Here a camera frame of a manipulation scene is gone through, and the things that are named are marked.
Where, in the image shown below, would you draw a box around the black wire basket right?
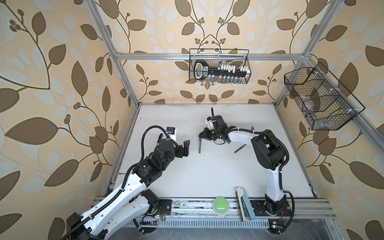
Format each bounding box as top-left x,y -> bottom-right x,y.
284,63 -> 366,131

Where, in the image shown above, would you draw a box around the black handled screwdriver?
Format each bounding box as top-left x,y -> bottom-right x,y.
157,134 -> 163,143

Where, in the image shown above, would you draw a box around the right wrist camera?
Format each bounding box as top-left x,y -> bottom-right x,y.
205,117 -> 216,130

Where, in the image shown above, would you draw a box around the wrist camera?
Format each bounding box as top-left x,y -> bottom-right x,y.
166,127 -> 177,141
205,117 -> 216,130

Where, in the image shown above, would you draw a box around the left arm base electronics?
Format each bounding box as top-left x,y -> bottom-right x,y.
133,199 -> 173,234

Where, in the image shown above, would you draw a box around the aluminium frame rails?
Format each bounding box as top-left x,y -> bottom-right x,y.
94,1 -> 384,240

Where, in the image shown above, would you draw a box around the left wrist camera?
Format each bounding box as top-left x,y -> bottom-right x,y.
166,127 -> 177,141

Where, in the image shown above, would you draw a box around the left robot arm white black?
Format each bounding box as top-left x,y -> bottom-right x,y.
62,126 -> 190,240

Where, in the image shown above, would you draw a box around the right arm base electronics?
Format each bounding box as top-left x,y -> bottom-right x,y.
251,198 -> 296,235

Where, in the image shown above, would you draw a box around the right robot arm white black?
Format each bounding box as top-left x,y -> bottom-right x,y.
199,109 -> 290,216

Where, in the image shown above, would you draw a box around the green round button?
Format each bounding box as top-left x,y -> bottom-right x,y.
213,197 -> 230,216

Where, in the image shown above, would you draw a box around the black wire basket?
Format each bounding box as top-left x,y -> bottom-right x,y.
284,63 -> 366,131
189,48 -> 252,85

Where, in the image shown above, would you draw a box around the black wire basket back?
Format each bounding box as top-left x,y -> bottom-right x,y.
189,48 -> 252,85

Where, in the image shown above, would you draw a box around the black bit set case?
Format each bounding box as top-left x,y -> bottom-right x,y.
192,60 -> 252,81

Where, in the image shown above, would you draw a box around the grey teal tool holder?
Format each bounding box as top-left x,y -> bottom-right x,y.
236,187 -> 256,222

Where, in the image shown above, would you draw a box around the green pen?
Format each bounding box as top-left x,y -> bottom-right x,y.
199,136 -> 202,154
234,144 -> 247,154

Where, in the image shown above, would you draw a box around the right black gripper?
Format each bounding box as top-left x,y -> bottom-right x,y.
199,127 -> 220,141

